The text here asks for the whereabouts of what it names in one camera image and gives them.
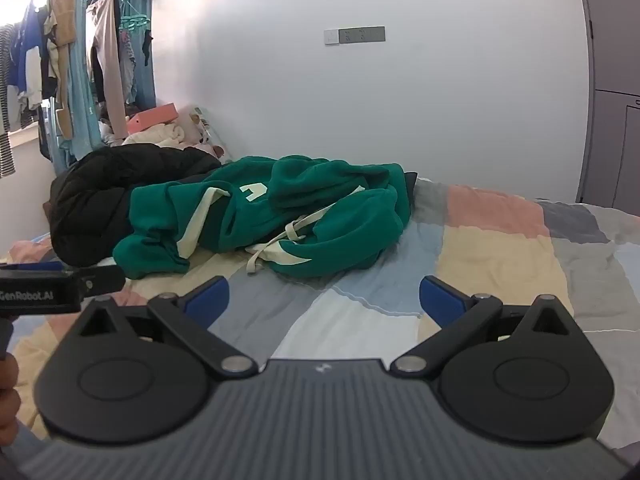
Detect black puffer jacket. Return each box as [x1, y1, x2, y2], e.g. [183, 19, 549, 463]
[49, 143, 223, 268]

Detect green hoodie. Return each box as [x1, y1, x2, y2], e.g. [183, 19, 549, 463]
[112, 156, 412, 281]

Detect striped hanging garment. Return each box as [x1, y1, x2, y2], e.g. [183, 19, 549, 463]
[0, 22, 18, 178]

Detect tan hanging garment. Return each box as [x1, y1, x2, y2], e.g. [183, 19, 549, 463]
[47, 0, 81, 138]

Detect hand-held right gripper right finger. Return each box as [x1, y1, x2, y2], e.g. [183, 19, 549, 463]
[388, 274, 577, 379]

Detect patchwork blanket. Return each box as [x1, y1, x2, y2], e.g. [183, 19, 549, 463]
[0, 177, 640, 453]

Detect beige hanging pants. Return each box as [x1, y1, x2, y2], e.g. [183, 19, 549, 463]
[85, 0, 130, 141]

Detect grey wall switch panel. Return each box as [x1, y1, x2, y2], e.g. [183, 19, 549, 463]
[324, 26, 386, 46]

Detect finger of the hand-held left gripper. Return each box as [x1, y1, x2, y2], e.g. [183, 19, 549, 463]
[66, 264, 127, 297]

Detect cream fleece cloth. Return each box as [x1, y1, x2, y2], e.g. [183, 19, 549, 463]
[122, 122, 188, 148]

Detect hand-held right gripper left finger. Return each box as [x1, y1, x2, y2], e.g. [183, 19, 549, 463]
[76, 275, 259, 381]

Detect person's left hand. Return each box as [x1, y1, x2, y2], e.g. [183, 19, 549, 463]
[0, 354, 22, 447]

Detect grey wardrobe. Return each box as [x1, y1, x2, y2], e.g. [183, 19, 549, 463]
[572, 0, 640, 211]

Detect pink box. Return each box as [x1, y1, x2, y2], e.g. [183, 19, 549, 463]
[126, 102, 178, 133]

